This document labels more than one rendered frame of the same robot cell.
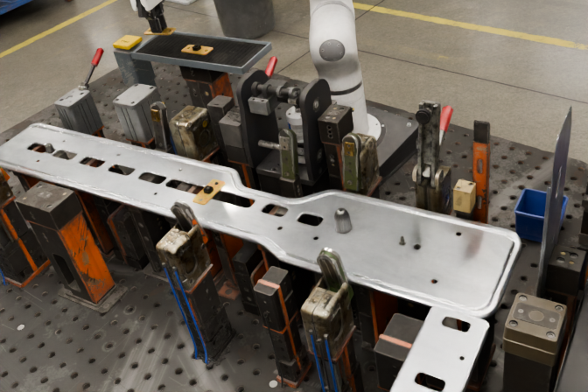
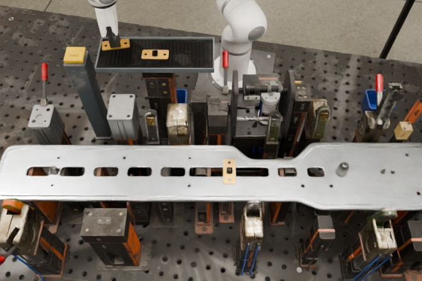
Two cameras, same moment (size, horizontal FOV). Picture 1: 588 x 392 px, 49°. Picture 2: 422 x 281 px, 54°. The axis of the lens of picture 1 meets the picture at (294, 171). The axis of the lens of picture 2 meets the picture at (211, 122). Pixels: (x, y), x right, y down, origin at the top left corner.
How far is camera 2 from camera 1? 0.98 m
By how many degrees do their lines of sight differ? 31
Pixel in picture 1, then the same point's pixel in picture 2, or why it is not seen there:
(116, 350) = not seen: outside the picture
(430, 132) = (389, 101)
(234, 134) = (221, 120)
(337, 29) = (260, 17)
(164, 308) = (190, 247)
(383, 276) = (390, 199)
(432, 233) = (393, 159)
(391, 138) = (263, 69)
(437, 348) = not seen: outside the picture
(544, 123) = (263, 4)
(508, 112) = not seen: outside the picture
